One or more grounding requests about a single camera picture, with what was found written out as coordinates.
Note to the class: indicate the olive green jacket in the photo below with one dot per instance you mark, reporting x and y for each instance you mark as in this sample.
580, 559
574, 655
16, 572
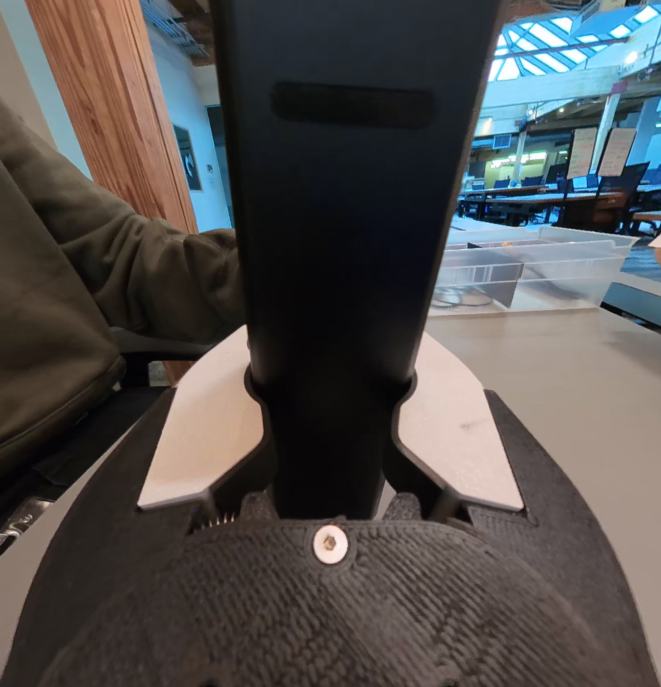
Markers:
35, 333

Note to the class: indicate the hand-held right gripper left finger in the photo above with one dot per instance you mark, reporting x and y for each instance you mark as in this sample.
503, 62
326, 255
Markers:
201, 429

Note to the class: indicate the black flat panel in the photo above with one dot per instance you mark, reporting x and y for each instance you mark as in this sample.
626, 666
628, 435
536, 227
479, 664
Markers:
647, 306

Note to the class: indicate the wooden pillar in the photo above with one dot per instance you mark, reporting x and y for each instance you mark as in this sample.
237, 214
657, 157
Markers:
110, 107

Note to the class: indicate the black mesh office chair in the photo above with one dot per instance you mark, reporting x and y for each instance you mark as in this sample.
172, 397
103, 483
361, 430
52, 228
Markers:
615, 188

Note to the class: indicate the dark framed wall picture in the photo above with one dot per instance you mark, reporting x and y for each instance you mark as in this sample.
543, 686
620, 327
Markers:
187, 158

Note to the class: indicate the clear plastic storage bin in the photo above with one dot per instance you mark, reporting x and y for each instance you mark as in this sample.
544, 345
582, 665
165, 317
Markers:
556, 263

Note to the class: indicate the person's left forearm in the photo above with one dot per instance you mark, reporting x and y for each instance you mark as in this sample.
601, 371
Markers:
164, 268

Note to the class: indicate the black plastic device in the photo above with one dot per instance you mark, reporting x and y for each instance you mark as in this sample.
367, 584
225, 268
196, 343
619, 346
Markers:
336, 268

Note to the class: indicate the long wooden table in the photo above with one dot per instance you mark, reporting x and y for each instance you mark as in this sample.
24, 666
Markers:
523, 201

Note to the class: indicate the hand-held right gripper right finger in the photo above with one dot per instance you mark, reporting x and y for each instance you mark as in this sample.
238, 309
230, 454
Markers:
454, 424

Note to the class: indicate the grey desk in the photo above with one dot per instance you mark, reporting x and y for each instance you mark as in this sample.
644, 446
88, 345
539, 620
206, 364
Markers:
577, 386

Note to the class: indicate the paper flip chart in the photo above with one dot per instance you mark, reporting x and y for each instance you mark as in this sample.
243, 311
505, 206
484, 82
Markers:
581, 153
617, 152

